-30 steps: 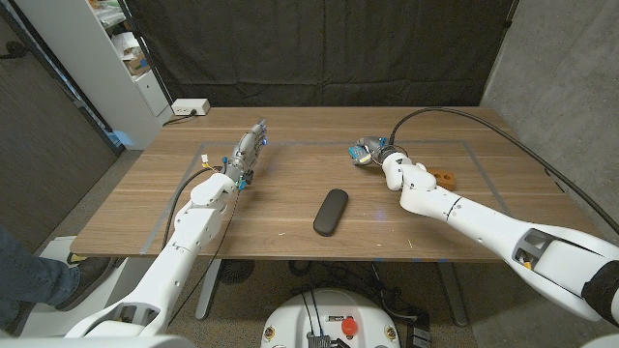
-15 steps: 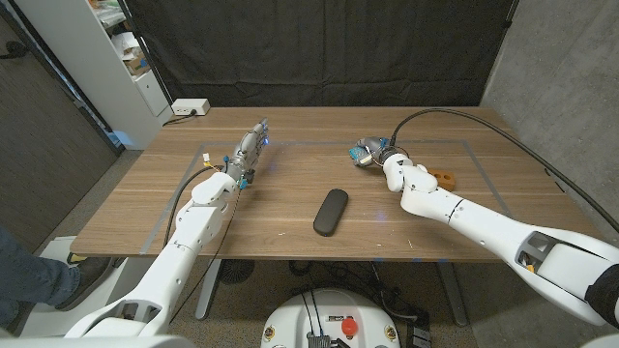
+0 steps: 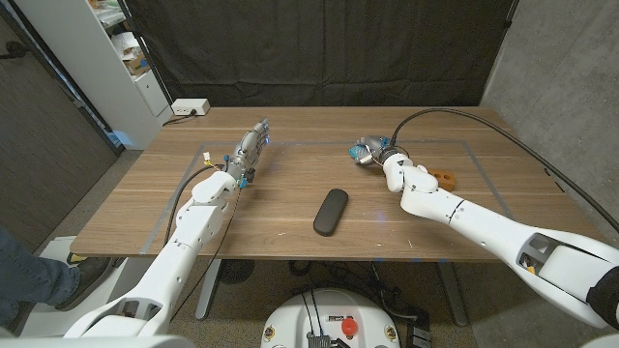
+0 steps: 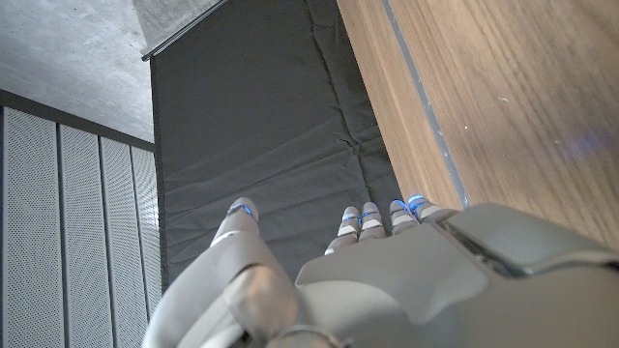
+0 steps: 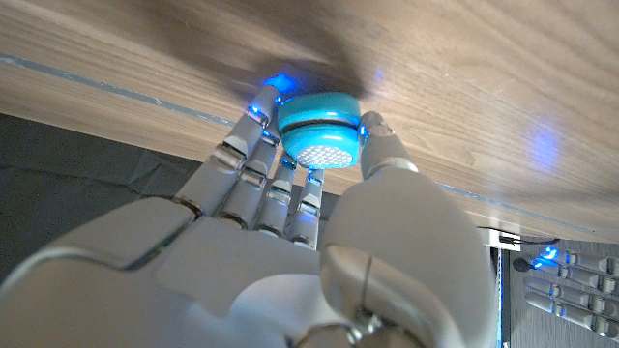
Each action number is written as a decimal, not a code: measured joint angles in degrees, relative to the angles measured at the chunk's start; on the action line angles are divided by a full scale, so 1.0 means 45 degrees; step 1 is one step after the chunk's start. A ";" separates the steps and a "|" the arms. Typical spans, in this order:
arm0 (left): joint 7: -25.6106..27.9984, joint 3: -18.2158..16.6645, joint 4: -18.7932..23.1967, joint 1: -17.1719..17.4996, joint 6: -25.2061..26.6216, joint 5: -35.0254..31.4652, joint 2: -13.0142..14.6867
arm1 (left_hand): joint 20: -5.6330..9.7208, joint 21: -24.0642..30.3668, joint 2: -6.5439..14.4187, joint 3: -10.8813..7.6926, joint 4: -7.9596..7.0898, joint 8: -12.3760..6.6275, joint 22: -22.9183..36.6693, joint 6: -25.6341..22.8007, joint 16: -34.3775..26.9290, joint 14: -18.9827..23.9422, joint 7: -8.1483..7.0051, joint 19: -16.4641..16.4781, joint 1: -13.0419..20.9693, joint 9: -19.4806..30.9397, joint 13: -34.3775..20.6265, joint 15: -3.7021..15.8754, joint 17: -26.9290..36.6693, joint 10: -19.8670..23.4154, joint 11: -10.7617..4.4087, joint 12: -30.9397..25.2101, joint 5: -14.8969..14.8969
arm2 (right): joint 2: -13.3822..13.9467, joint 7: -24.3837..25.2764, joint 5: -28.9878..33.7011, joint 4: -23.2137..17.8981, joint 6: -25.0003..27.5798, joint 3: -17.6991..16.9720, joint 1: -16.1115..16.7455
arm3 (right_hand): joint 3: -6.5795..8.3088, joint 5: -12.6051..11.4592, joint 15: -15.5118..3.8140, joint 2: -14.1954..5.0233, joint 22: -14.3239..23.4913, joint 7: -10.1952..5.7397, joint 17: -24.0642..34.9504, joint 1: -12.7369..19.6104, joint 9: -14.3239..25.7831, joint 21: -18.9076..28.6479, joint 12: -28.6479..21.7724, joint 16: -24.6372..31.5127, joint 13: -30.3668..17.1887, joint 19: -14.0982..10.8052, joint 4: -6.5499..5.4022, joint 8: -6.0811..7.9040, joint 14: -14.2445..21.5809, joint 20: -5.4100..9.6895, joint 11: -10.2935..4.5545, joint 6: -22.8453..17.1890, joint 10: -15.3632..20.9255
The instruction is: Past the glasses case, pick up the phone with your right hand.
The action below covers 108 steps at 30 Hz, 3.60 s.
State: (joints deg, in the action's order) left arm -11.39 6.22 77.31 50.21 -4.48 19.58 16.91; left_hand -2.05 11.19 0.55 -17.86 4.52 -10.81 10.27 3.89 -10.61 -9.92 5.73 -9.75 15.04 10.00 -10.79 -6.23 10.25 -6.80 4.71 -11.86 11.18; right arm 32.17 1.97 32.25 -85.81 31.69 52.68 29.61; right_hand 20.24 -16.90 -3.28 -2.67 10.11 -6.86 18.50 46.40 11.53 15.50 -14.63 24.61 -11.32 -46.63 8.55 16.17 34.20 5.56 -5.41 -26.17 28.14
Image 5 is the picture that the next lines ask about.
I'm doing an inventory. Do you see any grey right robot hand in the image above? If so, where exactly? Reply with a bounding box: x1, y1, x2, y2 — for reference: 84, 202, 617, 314
0, 84, 499, 348

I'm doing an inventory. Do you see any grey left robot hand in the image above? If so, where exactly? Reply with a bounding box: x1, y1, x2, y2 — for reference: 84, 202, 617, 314
512, 246, 619, 339

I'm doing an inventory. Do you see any teal toy phone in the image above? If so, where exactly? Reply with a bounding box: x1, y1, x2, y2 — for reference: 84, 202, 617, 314
277, 91, 363, 170

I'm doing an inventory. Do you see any white power strip box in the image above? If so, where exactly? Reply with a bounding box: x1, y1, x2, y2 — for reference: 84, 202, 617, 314
476, 225, 523, 252

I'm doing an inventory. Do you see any black backdrop curtain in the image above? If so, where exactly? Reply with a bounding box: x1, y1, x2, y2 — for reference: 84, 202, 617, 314
0, 111, 339, 286

